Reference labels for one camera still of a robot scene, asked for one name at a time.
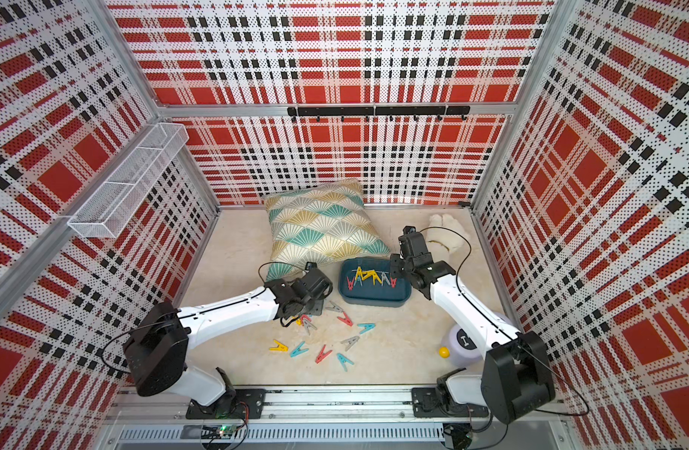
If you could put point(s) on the white plush teddy bear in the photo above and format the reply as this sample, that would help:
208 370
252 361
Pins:
444 237

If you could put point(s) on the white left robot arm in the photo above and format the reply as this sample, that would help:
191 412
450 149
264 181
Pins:
157 350

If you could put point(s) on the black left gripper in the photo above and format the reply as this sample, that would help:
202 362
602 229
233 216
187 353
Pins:
318 307

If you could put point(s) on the white wire mesh shelf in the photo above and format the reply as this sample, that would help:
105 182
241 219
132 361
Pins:
111 206

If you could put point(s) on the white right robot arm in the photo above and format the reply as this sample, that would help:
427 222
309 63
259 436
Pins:
516 378

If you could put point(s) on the black wall hook rail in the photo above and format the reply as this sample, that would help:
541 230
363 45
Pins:
387 111

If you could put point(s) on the teal yellow patterned pillow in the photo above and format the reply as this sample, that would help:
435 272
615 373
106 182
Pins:
320 225

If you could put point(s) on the metal base rail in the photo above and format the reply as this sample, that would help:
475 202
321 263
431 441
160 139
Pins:
350 414

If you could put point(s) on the green circuit board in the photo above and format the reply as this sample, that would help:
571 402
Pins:
218 432

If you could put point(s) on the grey clothespin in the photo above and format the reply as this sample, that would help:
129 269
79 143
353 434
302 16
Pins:
350 342
385 281
308 326
334 307

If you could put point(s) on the teal clothespin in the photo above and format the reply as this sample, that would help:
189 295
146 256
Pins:
301 348
365 328
344 361

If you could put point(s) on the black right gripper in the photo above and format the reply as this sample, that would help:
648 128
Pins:
396 260

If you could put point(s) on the teal plastic storage box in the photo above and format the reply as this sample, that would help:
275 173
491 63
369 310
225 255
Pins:
368 294

